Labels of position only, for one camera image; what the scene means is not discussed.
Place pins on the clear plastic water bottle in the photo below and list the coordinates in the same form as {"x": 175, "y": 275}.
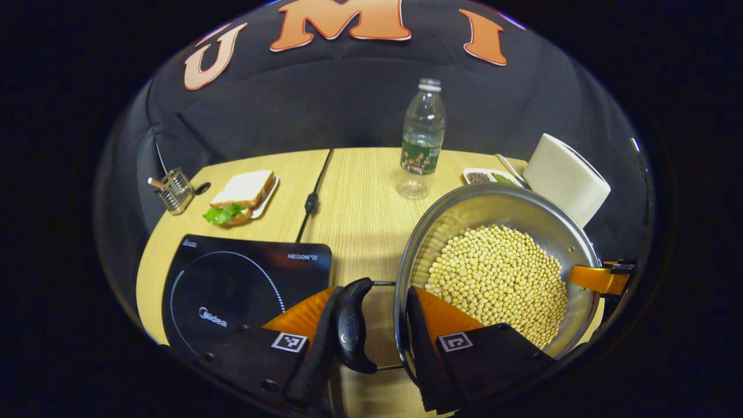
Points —
{"x": 421, "y": 151}

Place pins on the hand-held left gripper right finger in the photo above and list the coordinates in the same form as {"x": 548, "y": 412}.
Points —
{"x": 424, "y": 354}

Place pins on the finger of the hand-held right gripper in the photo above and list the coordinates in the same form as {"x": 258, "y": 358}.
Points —
{"x": 598, "y": 278}

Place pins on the pile of soybeans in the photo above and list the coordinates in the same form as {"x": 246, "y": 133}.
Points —
{"x": 499, "y": 273}

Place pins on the black backdrop cloth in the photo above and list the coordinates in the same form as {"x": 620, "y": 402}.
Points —
{"x": 348, "y": 98}

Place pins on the sandwich with lettuce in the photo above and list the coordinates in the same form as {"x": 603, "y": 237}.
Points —
{"x": 244, "y": 188}

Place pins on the white plate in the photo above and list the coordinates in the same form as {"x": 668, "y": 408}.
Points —
{"x": 268, "y": 200}

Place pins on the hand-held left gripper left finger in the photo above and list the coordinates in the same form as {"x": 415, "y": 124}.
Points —
{"x": 316, "y": 360}

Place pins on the black induction cooktop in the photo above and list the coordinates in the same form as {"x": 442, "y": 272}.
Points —
{"x": 232, "y": 278}

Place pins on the white divided dish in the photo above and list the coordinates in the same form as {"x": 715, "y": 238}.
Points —
{"x": 490, "y": 177}

